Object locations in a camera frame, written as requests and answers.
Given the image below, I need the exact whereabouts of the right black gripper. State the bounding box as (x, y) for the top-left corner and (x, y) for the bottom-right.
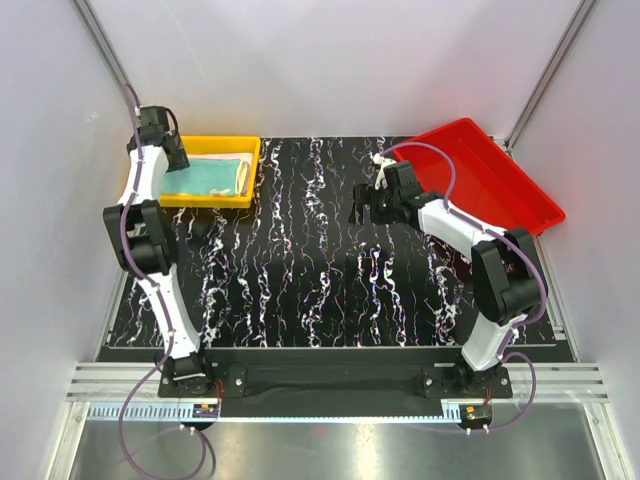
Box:
(348, 184), (400, 227)

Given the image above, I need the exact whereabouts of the teal patterned towel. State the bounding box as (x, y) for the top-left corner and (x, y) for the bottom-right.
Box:
(162, 157), (250, 196)

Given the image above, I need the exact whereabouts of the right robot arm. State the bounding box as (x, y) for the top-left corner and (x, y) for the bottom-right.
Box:
(349, 155), (547, 397)

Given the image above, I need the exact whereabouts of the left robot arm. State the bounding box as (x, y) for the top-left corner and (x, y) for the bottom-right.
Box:
(103, 104), (216, 396)

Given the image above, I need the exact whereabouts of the yellow plastic bin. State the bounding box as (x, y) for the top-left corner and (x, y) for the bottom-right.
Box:
(159, 136), (261, 209)

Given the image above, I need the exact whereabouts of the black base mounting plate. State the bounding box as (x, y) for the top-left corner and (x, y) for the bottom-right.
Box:
(155, 347), (512, 399)

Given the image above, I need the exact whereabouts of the right small electronics board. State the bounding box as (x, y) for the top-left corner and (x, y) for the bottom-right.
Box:
(461, 404), (493, 424)

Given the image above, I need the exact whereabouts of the small electronics board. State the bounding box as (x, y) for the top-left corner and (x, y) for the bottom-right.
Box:
(192, 401), (221, 419)
(461, 404), (493, 424)

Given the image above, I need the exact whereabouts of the left small electronics board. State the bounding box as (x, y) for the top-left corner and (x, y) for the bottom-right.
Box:
(192, 401), (221, 419)

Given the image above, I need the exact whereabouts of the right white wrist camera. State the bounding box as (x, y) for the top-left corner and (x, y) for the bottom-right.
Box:
(372, 153), (396, 190)

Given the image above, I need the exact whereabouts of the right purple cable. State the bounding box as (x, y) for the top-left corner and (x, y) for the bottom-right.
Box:
(382, 142), (546, 434)

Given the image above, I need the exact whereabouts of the left corner aluminium post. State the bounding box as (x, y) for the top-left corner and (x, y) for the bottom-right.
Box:
(70, 0), (144, 137)

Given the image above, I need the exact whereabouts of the corner aluminium post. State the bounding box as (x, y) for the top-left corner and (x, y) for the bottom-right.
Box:
(70, 0), (144, 137)
(503, 0), (600, 156)

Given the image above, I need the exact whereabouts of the aluminium frame rail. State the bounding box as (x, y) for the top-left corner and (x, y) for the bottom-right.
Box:
(65, 362), (608, 424)

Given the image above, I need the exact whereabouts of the right corner aluminium post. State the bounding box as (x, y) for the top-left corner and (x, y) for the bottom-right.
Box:
(503, 0), (600, 156)

